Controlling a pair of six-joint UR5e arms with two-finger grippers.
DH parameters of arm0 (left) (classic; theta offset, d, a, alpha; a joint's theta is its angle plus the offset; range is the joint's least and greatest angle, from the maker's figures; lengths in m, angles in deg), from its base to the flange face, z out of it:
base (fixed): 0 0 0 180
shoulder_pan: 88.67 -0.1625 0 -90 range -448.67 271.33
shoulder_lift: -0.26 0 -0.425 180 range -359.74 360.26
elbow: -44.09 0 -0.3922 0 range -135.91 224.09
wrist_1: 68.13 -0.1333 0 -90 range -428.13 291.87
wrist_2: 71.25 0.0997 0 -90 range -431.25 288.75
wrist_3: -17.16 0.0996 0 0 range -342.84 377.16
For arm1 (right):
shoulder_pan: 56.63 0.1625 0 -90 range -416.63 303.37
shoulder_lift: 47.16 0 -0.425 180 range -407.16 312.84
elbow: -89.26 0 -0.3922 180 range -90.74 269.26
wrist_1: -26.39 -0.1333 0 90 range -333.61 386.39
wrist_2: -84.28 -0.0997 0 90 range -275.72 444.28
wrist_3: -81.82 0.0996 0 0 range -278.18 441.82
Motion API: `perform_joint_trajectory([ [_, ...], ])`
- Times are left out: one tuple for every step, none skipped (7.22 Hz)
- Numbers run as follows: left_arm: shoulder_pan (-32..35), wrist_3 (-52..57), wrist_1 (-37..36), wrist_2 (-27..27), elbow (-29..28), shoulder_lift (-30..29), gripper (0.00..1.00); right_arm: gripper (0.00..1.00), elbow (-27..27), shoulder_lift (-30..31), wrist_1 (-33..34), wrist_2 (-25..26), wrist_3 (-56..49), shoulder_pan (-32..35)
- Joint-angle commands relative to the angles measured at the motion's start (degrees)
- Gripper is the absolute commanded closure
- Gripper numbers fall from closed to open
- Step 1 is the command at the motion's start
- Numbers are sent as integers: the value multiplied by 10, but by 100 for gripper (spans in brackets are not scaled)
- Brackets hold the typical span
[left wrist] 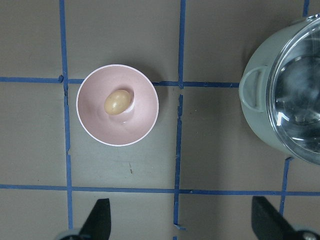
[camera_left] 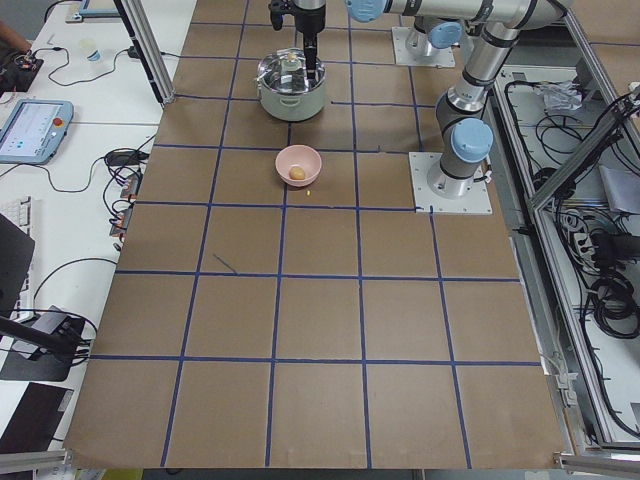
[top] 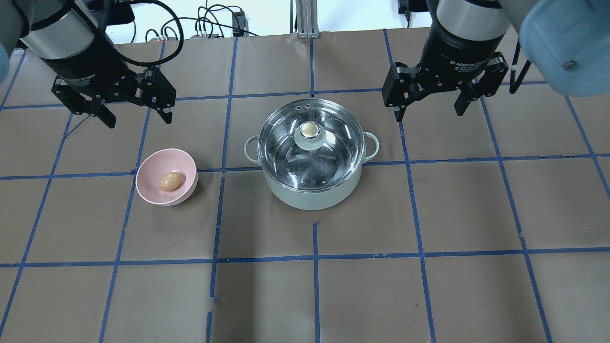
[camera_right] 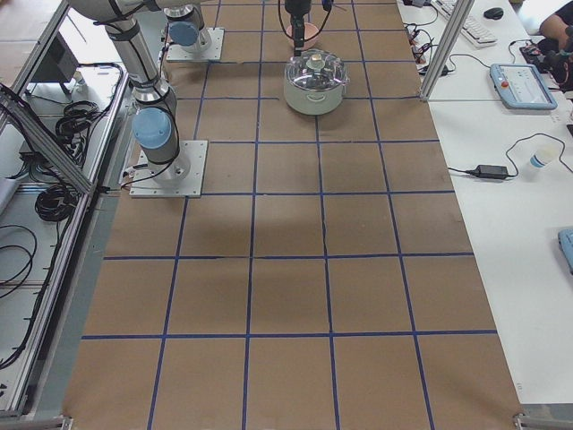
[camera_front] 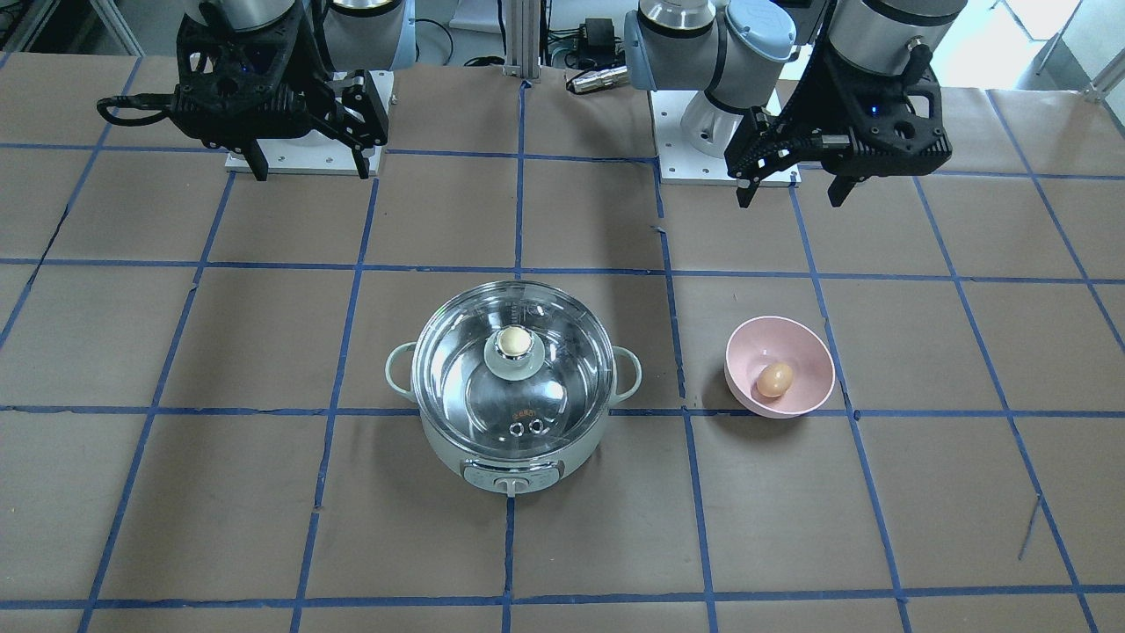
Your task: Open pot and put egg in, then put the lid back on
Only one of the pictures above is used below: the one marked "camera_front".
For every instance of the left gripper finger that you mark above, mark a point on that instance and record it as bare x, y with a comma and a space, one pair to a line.
840, 188
746, 191

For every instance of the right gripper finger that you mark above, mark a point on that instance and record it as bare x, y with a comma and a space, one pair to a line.
361, 162
256, 160

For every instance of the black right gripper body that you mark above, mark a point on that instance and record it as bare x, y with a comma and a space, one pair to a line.
309, 77

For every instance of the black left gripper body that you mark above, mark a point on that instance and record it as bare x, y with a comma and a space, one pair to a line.
802, 104

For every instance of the brown egg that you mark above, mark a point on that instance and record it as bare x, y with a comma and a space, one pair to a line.
775, 380

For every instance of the glass pot lid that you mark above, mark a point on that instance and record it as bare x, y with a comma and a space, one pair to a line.
514, 367

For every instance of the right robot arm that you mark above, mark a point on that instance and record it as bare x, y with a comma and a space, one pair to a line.
378, 35

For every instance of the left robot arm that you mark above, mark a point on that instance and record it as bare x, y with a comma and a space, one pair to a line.
750, 55

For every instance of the pale green electric pot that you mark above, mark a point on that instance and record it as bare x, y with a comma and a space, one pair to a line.
524, 473

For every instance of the pink bowl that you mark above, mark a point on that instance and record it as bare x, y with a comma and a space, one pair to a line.
764, 340

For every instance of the silver cylindrical connector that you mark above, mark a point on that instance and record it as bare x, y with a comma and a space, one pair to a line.
595, 80

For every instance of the black power adapter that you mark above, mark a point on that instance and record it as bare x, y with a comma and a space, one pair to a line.
597, 34

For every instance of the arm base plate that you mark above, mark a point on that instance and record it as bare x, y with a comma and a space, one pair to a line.
691, 135
316, 154

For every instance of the aluminium frame post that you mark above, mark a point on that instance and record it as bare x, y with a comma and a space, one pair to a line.
523, 25

